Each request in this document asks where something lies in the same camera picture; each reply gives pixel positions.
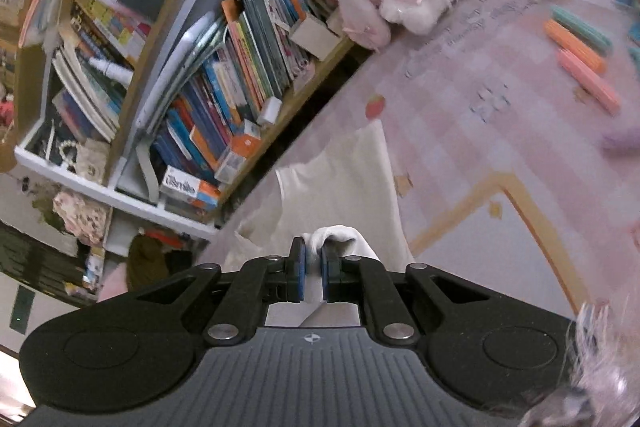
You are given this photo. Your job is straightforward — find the flat orange and white box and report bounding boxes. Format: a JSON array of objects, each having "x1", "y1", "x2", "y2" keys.
[{"x1": 215, "y1": 119, "x2": 262, "y2": 184}]

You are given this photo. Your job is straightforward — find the floral cloth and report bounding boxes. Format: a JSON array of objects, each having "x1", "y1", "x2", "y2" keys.
[{"x1": 52, "y1": 191, "x2": 111, "y2": 248}]

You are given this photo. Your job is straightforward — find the cream t-shirt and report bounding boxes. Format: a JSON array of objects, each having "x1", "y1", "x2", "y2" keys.
[{"x1": 222, "y1": 122, "x2": 416, "y2": 328}]

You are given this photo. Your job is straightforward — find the row of books on high shelf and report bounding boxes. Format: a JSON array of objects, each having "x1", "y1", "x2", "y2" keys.
[{"x1": 50, "y1": 0, "x2": 156, "y2": 142}]

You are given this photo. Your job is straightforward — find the row of colourful books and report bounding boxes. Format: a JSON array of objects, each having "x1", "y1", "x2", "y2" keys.
[{"x1": 150, "y1": 0, "x2": 341, "y2": 188}]

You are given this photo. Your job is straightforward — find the orange highlighter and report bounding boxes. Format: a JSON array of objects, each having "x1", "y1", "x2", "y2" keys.
[{"x1": 544, "y1": 21, "x2": 607, "y2": 75}]

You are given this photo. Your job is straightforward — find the pink highlighter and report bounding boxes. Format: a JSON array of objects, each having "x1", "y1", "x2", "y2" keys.
[{"x1": 557, "y1": 49, "x2": 622, "y2": 115}]

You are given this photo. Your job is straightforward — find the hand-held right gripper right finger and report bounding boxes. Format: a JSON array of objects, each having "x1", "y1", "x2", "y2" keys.
[{"x1": 322, "y1": 243, "x2": 497, "y2": 344}]

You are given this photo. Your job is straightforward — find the white spray bottle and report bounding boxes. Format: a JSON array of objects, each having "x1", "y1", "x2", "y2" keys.
[{"x1": 89, "y1": 57, "x2": 135, "y2": 88}]

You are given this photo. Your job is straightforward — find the white and orange toothbrush box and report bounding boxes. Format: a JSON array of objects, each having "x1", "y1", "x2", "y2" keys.
[{"x1": 160, "y1": 166, "x2": 222, "y2": 210}]

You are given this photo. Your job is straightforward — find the white and wood bookshelf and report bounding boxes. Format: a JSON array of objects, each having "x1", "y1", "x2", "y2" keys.
[{"x1": 12, "y1": 0, "x2": 371, "y2": 243}]

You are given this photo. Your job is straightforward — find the teal highlighter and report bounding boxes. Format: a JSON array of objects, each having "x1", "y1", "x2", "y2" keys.
[{"x1": 550, "y1": 5, "x2": 613, "y2": 55}]

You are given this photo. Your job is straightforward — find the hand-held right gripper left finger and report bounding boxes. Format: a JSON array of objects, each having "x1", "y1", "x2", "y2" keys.
[{"x1": 131, "y1": 238, "x2": 307, "y2": 346}]

